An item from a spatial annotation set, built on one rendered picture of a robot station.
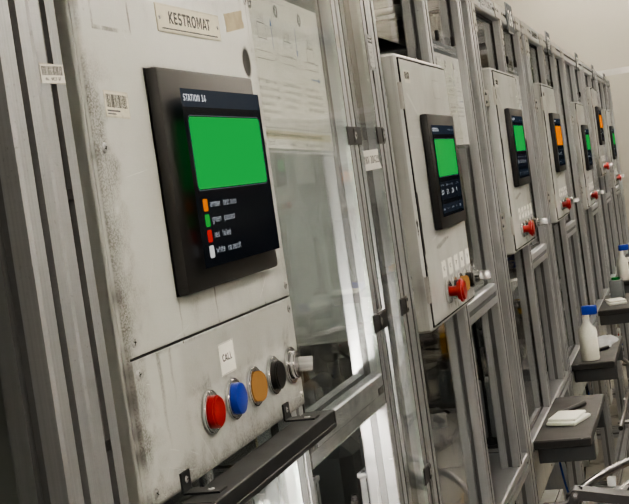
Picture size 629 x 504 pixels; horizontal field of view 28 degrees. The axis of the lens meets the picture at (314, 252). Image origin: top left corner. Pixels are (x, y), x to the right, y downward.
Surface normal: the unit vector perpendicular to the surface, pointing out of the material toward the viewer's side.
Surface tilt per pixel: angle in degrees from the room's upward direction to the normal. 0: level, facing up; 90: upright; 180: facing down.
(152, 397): 90
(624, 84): 90
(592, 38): 90
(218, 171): 90
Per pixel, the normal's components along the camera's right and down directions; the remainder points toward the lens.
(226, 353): 0.95, -0.12
